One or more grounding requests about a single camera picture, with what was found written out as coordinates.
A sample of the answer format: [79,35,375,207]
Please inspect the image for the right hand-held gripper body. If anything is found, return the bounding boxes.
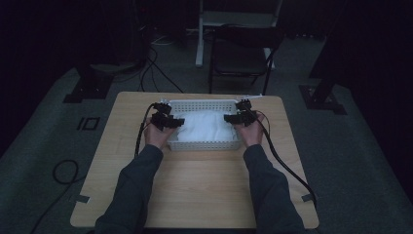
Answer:
[235,94,263,127]

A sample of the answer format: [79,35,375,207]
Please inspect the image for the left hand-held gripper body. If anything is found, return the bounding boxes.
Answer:
[150,97,173,132]

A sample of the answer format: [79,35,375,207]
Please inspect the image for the white cloth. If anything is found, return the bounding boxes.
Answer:
[174,110,240,143]

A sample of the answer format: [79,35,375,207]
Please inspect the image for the white plastic basket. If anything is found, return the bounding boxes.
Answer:
[160,98,244,151]

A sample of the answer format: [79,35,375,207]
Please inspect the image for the person's left hand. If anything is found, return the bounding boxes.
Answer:
[144,119,178,150]

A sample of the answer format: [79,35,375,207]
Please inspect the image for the person's right hand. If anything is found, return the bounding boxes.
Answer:
[234,112,265,149]

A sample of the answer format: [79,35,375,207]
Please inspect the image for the black folding chair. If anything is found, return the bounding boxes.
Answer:
[207,24,285,96]

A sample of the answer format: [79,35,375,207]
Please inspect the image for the left hand-held gripper cable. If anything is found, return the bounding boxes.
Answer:
[134,102,157,159]

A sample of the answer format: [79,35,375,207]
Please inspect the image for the black floor cables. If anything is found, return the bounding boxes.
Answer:
[139,45,184,94]

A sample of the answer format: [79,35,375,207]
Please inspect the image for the black stand with base plate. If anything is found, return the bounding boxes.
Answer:
[298,0,348,115]
[62,62,115,104]

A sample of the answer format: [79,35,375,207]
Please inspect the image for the black looped floor cable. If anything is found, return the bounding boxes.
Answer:
[30,159,87,234]

